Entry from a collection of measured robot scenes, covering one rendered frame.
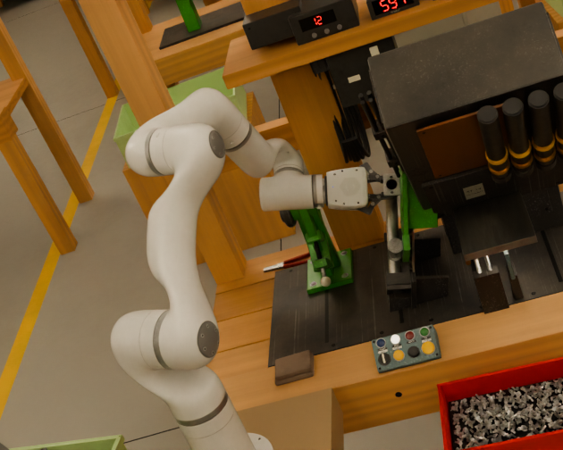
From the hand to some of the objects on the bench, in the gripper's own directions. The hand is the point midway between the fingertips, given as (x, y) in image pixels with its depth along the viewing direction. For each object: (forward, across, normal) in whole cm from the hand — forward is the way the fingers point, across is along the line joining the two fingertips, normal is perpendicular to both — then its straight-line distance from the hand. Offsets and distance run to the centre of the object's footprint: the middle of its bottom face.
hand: (388, 187), depth 229 cm
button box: (+3, +43, -3) cm, 44 cm away
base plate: (+21, +18, -19) cm, 34 cm away
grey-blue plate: (+29, +26, -5) cm, 39 cm away
